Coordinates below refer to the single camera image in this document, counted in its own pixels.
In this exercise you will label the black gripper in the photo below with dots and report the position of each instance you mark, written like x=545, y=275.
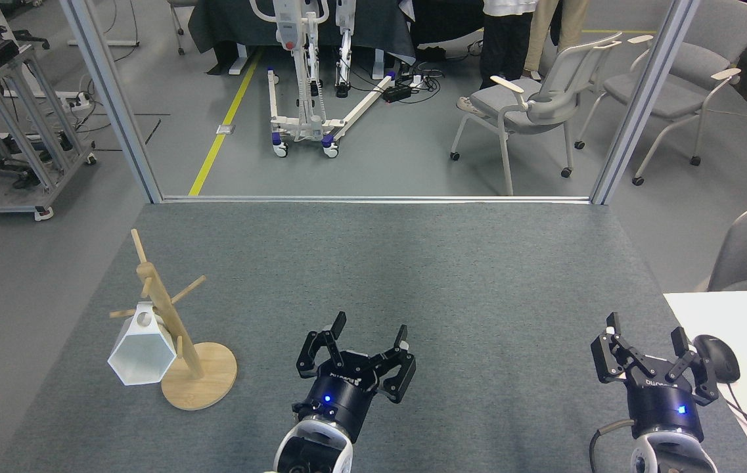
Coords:
x=340, y=401
x=665, y=407

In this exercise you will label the white hexagonal cup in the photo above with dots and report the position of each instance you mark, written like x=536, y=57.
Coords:
x=143, y=351

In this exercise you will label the wooden cup rack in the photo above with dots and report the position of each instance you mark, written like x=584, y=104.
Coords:
x=205, y=384

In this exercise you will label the black computer mouse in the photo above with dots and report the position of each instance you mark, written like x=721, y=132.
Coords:
x=723, y=358

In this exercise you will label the white desk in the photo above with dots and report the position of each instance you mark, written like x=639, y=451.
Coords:
x=741, y=315

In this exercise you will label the metal floor socket plate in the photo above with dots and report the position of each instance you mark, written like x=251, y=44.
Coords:
x=225, y=129

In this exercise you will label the black power strip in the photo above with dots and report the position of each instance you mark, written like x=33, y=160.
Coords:
x=397, y=93

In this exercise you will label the grey padded chair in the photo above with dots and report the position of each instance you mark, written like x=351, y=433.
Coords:
x=665, y=95

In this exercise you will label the grey mesh-back chair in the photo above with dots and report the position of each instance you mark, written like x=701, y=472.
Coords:
x=498, y=98

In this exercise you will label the white stand column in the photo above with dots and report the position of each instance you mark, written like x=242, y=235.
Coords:
x=345, y=39

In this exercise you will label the dark grey table cloth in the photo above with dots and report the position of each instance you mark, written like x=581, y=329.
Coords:
x=373, y=26

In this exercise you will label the white wheeled stand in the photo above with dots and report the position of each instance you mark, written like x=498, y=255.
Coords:
x=289, y=26

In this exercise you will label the person in dark trousers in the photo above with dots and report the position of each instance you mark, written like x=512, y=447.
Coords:
x=504, y=46

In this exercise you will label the person in beige trousers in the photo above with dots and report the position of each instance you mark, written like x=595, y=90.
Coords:
x=541, y=33

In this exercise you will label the white power strip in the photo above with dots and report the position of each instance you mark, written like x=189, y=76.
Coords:
x=77, y=102

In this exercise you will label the silver frame rail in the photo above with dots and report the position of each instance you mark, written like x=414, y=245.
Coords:
x=373, y=198

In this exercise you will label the silver frame post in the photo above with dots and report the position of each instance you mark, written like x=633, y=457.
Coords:
x=644, y=98
x=113, y=98

